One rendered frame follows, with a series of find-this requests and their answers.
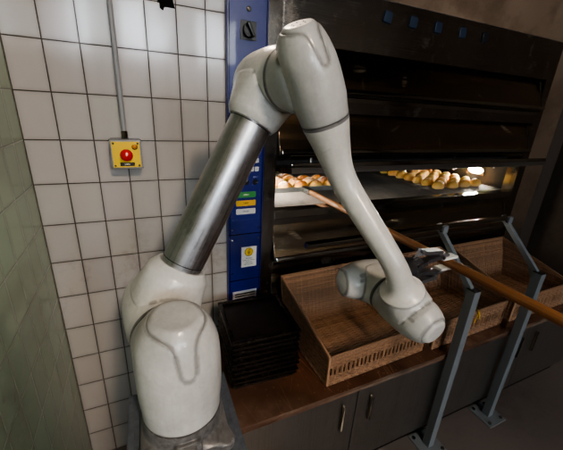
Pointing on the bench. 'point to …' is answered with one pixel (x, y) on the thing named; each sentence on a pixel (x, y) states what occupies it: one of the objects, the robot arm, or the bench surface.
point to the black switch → (247, 30)
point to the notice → (248, 256)
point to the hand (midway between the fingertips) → (446, 262)
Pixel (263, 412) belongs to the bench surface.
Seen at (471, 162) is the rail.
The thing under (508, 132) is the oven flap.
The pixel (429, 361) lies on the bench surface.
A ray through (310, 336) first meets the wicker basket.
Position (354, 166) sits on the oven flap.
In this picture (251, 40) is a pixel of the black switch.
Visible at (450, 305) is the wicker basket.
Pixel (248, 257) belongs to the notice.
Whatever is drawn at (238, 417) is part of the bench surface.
